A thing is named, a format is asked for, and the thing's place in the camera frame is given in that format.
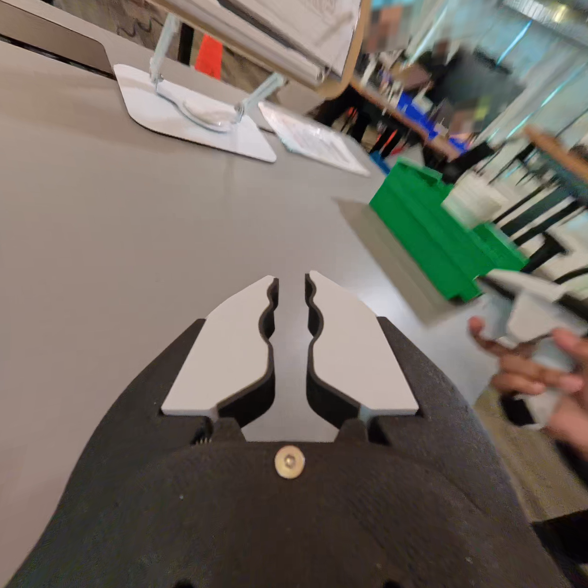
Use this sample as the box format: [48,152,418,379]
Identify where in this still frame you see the dark desk cable flap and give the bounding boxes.
[0,0,115,76]

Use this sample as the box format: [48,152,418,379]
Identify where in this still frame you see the stack of white paper cups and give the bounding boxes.
[441,177,503,230]

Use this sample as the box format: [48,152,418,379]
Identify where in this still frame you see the laminated paper sheet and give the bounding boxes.
[258,102,372,177]

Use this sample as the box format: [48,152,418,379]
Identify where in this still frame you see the grey desk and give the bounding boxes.
[0,0,506,579]

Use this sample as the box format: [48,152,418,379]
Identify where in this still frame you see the printed instruction sheet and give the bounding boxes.
[220,0,364,76]

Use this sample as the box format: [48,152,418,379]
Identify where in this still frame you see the green plastic bin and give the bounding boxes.
[369,157,529,304]

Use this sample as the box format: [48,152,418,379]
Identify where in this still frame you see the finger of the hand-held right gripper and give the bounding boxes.
[478,269,568,301]

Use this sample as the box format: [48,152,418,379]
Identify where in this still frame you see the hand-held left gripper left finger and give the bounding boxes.
[161,276,279,428]

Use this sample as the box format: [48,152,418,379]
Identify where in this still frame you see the orange traffic cone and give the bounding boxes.
[195,34,223,80]

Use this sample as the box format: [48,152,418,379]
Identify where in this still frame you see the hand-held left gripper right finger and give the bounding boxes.
[305,270,420,430]

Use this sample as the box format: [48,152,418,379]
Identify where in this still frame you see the wooden document stand white base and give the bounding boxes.
[112,0,373,164]

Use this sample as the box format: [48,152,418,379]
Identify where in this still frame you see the wooden table black legs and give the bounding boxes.
[351,76,460,157]
[524,126,588,184]

